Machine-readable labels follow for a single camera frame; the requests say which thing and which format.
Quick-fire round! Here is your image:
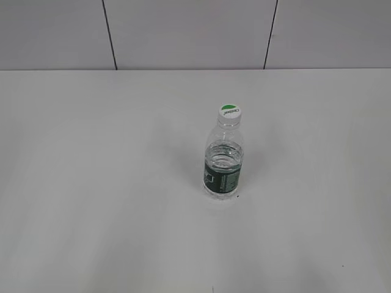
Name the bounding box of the clear Cestbon water bottle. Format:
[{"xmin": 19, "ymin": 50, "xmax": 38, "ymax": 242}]
[{"xmin": 202, "ymin": 121, "xmax": 244, "ymax": 201}]

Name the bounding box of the white green bottle cap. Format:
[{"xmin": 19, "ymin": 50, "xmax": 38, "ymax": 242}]
[{"xmin": 217, "ymin": 104, "xmax": 242, "ymax": 125}]

